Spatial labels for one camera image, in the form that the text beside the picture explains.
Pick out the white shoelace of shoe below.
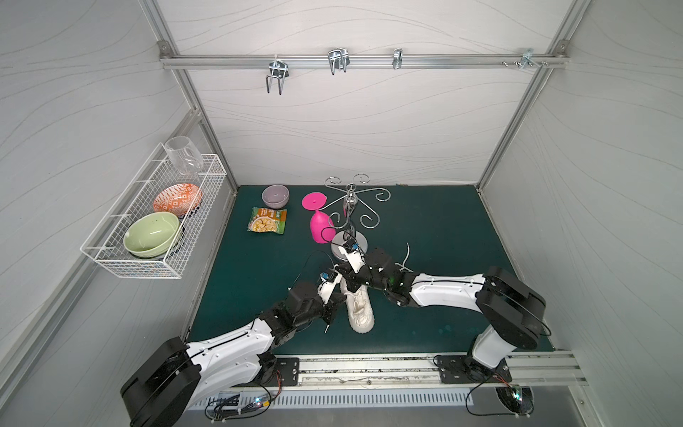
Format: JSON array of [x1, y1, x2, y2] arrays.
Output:
[[395, 243, 413, 272]]

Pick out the white knit sneaker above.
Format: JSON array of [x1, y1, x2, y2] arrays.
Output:
[[341, 279, 375, 334]]

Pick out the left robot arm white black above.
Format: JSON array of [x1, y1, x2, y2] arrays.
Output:
[[120, 282, 346, 426]]

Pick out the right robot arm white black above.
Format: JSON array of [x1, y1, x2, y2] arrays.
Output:
[[334, 249, 551, 372]]

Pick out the green dark table mat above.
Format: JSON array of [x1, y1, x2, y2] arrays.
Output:
[[190, 186, 510, 355]]

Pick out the pink plastic wine glass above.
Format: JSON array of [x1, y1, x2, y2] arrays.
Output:
[[302, 192, 336, 245]]

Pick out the chrome glass holder stand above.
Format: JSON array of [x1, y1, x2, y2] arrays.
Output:
[[320, 173, 391, 262]]

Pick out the green snack packet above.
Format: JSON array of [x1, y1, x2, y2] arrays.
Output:
[[247, 207, 287, 235]]

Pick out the lilac ceramic bowl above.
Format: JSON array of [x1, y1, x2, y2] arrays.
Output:
[[261, 184, 290, 210]]

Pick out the orange patterned bowl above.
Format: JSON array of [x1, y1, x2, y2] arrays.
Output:
[[152, 183, 203, 217]]

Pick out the green ceramic bowl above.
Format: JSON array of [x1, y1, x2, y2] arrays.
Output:
[[124, 212, 181, 259]]

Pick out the clear drinking glass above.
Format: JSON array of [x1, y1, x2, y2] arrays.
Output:
[[163, 136, 204, 175]]

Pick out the metal double hook middle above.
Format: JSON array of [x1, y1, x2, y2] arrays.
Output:
[[327, 48, 350, 76]]

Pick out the metal double hook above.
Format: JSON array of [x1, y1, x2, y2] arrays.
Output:
[[265, 60, 290, 95], [327, 48, 350, 76]]

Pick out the small metal hook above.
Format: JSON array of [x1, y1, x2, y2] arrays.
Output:
[[392, 48, 403, 70]]

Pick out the metal double hook left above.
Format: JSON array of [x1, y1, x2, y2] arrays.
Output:
[[265, 60, 290, 95]]

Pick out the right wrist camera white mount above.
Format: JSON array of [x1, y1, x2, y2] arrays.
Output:
[[341, 244, 366, 273]]

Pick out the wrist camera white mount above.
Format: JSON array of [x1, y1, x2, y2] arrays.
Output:
[[318, 270, 343, 304], [341, 244, 366, 273]]

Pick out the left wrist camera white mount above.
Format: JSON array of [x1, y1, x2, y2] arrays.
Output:
[[318, 270, 343, 304]]

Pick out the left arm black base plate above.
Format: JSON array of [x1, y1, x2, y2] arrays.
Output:
[[245, 357, 301, 388]]

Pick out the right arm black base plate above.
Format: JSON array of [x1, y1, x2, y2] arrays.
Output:
[[432, 355, 512, 384]]

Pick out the black cable bundle left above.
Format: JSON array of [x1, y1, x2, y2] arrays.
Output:
[[203, 373, 284, 423]]

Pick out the white wire wall basket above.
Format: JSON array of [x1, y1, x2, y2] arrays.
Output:
[[81, 146, 226, 279]]

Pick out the black cable right base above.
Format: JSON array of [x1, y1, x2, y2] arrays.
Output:
[[463, 373, 535, 418]]

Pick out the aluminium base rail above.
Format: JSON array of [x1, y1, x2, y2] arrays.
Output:
[[280, 350, 588, 390]]

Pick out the metal hook bracket right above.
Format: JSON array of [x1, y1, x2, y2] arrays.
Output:
[[501, 49, 550, 69]]

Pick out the aluminium crossbar rail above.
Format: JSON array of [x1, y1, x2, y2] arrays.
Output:
[[160, 42, 570, 72]]

